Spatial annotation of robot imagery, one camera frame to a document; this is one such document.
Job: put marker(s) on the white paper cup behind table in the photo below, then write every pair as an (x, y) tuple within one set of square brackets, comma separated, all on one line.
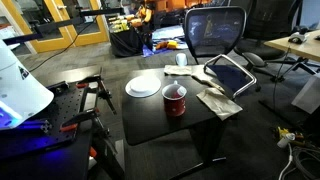
[(181, 59)]

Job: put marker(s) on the crumpled beige paper middle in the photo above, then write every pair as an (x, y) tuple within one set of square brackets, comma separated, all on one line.
[(204, 78)]

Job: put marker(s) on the crumpled beige paper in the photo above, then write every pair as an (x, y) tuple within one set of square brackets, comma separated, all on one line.
[(204, 78), (217, 102)]

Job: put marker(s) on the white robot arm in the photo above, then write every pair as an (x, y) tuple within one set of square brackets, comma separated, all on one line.
[(21, 94)]

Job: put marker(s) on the black covered cart with items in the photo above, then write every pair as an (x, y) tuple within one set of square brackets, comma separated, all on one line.
[(129, 35)]

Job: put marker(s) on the white cylinder on floor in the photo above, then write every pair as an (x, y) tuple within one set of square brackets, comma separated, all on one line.
[(286, 139)]

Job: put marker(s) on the light wooden desk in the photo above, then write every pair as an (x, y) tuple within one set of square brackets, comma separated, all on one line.
[(310, 49)]

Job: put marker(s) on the red and white mug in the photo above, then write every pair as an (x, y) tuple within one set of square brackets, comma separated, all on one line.
[(173, 104)]

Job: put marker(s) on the black office chair right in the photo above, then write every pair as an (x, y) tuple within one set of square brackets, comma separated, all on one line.
[(270, 20)]

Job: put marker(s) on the white plate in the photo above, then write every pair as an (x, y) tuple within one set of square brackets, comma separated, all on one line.
[(143, 86)]

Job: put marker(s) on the black perforated mounting board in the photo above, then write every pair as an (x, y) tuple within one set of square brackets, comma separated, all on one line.
[(46, 126)]

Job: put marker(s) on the beige paper napkin back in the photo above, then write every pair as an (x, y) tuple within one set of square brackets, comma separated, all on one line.
[(177, 70)]

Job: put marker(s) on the black mesh office chair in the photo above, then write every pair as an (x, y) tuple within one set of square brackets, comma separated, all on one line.
[(212, 32)]

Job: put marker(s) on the crumpled beige paper front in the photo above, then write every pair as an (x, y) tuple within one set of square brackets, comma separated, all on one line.
[(217, 102)]

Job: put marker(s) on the black clamp with orange handles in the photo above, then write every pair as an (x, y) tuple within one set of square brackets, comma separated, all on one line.
[(90, 114)]

